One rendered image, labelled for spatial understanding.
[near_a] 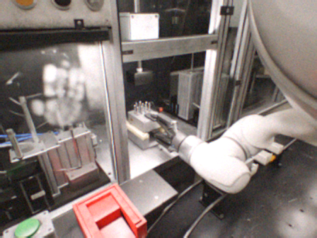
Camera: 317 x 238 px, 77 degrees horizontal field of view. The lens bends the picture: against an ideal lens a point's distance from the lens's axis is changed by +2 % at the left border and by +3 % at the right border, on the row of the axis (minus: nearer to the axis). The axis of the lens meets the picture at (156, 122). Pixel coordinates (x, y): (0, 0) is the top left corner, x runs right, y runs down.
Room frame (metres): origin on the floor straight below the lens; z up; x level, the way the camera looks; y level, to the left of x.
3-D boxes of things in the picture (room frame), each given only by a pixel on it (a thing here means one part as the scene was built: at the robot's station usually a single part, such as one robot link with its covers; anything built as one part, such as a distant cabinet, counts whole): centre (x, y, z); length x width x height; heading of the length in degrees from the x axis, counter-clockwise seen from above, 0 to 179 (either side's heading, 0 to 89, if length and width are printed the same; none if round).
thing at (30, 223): (0.24, 0.25, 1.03); 0.04 x 0.04 x 0.02
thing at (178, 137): (0.59, -0.07, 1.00); 0.09 x 0.07 x 0.08; 38
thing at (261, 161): (0.68, -0.38, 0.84); 0.36 x 0.14 x 0.10; 128
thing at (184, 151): (0.54, -0.12, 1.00); 0.09 x 0.06 x 0.09; 128
